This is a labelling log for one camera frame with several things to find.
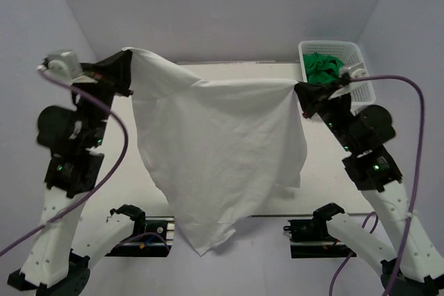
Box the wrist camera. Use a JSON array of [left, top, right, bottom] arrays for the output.
[[339, 62, 368, 83], [38, 50, 83, 82]]

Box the green t shirt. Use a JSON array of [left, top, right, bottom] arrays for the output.
[[302, 53, 344, 84]]

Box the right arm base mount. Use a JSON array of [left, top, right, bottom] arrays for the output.
[[283, 203, 350, 259]]

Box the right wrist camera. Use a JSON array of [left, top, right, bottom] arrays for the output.
[[339, 62, 368, 83]]

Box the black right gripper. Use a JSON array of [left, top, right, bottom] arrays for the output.
[[292, 78, 358, 151]]

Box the white plastic basket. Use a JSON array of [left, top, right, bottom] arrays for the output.
[[298, 40, 375, 112]]

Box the white t shirt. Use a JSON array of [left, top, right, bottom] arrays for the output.
[[130, 48, 307, 255]]

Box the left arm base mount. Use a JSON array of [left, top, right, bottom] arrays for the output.
[[106, 204, 175, 258]]

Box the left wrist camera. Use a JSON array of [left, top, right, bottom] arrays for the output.
[[38, 50, 83, 82]]

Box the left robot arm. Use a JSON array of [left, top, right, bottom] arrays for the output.
[[8, 50, 147, 295]]

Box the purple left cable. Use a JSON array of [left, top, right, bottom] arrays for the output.
[[0, 67, 129, 257]]

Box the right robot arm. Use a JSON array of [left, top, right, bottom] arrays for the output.
[[294, 82, 443, 295]]

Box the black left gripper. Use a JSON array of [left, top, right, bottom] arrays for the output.
[[72, 48, 135, 145]]

